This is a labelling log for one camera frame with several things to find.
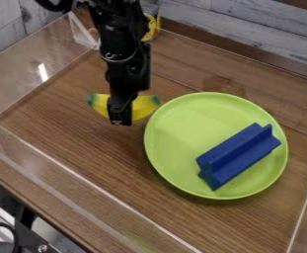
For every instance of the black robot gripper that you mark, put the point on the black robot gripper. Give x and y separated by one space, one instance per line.
129 77

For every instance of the yellow toy banana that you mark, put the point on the yellow toy banana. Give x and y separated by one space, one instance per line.
143 106

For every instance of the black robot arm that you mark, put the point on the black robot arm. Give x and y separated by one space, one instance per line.
122 26

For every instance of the green round plate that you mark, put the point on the green round plate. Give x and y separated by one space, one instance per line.
190 125

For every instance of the yellow labelled tin can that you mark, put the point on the yellow labelled tin can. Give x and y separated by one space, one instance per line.
154 17

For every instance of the blue T-shaped block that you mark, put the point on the blue T-shaped block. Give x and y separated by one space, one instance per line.
234 155

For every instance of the black metal table leg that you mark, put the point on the black metal table leg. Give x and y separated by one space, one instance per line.
31 243

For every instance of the clear acrylic corner bracket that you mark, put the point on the clear acrylic corner bracket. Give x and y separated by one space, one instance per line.
81 34

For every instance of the clear acrylic tray wall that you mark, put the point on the clear acrylic tray wall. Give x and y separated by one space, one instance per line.
82 209

